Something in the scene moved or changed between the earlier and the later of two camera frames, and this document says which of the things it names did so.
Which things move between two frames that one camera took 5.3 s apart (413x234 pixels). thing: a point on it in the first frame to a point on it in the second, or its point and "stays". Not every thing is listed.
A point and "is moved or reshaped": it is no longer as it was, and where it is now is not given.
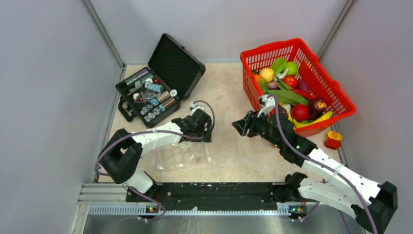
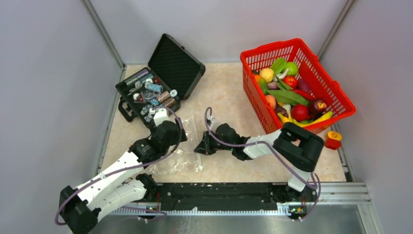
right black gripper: x=249 y=122 to x=204 y=147
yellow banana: x=298 y=125 stays
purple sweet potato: x=302 y=85 stays
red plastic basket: x=317 y=80 stays
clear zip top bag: x=182 y=154 is moved or reshaped
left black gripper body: x=201 y=133 to x=175 y=141
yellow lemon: x=267 y=74 stays
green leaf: x=286 y=96 stays
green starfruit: x=278 y=65 stays
